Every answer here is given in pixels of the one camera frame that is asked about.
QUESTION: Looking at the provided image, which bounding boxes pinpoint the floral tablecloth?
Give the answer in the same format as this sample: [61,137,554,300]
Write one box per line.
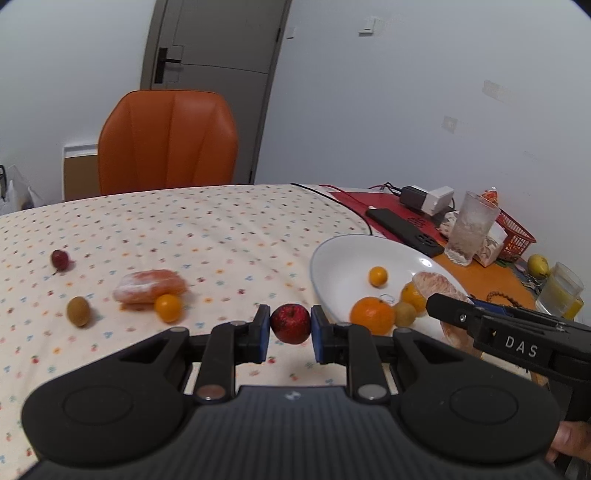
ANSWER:
[0,184,384,480]

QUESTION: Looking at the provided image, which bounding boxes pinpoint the clear plastic bag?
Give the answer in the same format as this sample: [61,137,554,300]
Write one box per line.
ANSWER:
[0,164,44,215]

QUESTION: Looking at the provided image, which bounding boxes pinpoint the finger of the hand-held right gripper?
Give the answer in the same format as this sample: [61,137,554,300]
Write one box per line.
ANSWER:
[470,299,513,319]
[426,292,490,341]

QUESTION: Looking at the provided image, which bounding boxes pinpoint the black and white charger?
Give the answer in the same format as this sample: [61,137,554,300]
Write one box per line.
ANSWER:
[422,186,455,216]

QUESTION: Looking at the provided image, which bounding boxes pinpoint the black cable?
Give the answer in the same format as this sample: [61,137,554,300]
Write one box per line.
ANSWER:
[288,183,374,237]

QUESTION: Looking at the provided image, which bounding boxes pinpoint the glass mug with yellow drink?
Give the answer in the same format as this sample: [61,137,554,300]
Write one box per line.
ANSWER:
[536,261,585,320]

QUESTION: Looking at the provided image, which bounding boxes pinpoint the clear drinking glass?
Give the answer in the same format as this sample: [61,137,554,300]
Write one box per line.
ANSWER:
[444,191,502,266]

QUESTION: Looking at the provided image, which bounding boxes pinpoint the orange leather chair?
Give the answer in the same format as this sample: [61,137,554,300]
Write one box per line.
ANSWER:
[98,90,240,196]

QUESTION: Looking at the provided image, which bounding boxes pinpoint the small red apple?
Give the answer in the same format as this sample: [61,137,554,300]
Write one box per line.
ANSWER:
[270,303,311,345]

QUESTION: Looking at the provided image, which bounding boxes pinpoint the large orange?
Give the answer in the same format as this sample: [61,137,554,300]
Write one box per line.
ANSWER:
[399,281,428,317]
[349,296,396,336]

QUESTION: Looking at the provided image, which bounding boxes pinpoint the brown bead bracelet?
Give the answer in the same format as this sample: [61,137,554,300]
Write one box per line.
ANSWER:
[480,290,536,308]

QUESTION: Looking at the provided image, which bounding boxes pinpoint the red plastic basket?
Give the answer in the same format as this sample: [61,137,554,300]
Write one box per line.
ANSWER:
[480,198,537,263]

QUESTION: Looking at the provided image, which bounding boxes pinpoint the wrapped bread on table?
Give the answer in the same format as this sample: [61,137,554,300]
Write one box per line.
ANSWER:
[113,269,189,311]

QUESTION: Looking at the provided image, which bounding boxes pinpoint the black door handle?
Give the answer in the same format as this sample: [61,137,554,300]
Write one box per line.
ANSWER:
[154,47,182,85]

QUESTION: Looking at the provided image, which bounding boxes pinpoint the orange paw print mat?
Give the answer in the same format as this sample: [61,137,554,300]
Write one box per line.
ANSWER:
[434,251,550,384]

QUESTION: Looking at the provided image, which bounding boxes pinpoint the person's right hand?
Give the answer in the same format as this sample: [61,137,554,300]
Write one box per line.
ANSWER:
[545,420,591,463]

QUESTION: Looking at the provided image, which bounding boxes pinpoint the green kiwi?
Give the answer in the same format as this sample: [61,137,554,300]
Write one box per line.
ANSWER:
[66,296,91,328]
[392,301,417,328]

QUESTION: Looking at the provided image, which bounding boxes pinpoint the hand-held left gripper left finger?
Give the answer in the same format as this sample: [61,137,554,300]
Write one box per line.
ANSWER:
[117,305,271,405]

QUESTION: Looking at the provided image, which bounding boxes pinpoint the white plate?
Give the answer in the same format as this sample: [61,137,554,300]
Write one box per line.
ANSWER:
[309,234,472,344]

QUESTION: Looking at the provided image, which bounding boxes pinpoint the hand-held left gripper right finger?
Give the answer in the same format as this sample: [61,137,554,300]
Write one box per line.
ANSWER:
[311,305,462,404]

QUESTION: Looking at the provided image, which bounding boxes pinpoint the dark grey charger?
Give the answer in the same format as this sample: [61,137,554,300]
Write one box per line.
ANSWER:
[399,185,432,214]

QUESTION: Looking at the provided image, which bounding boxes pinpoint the grey door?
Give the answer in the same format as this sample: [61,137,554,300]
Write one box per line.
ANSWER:
[140,0,293,185]

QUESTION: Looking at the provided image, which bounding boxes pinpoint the peeled pomelo segment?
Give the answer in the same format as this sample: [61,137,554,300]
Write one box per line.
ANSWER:
[412,271,478,357]

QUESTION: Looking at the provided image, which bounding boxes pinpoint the bunch of keys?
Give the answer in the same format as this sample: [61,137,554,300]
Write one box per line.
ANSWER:
[517,270,543,294]

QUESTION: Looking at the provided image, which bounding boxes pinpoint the red table mat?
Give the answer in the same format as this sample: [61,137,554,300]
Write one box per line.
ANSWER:
[332,187,458,241]

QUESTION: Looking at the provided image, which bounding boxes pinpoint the yellow lemon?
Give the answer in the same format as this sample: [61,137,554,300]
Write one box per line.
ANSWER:
[527,254,550,279]

